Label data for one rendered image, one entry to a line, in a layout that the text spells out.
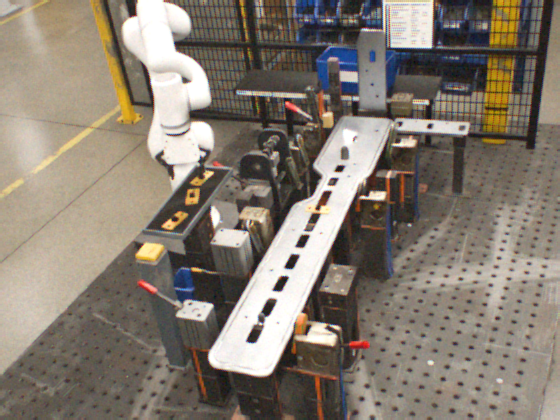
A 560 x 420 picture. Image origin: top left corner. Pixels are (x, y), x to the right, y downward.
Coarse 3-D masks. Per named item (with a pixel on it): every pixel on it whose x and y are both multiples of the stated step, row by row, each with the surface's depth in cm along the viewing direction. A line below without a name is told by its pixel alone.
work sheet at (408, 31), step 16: (384, 0) 275; (400, 0) 273; (416, 0) 271; (432, 0) 269; (384, 16) 279; (400, 16) 277; (416, 16) 275; (432, 16) 272; (400, 32) 281; (416, 32) 279; (432, 32) 276; (400, 48) 285; (416, 48) 283; (432, 48) 280
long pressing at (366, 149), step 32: (352, 128) 264; (384, 128) 261; (320, 160) 247; (352, 160) 244; (320, 192) 229; (352, 192) 228; (288, 224) 216; (320, 224) 214; (288, 256) 203; (320, 256) 201; (256, 288) 193; (288, 288) 191; (256, 320) 182; (288, 320) 180; (224, 352) 174; (256, 352) 172
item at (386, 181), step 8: (376, 176) 236; (384, 176) 235; (392, 176) 234; (376, 184) 238; (384, 184) 236; (392, 184) 235; (392, 192) 237; (392, 200) 239; (392, 208) 242; (392, 216) 244; (392, 224) 246; (392, 232) 248; (392, 240) 249
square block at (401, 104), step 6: (396, 96) 269; (402, 96) 268; (408, 96) 268; (390, 102) 267; (396, 102) 266; (402, 102) 265; (408, 102) 265; (390, 108) 269; (396, 108) 268; (402, 108) 267; (408, 108) 266; (396, 114) 270; (402, 114) 269; (408, 114) 268
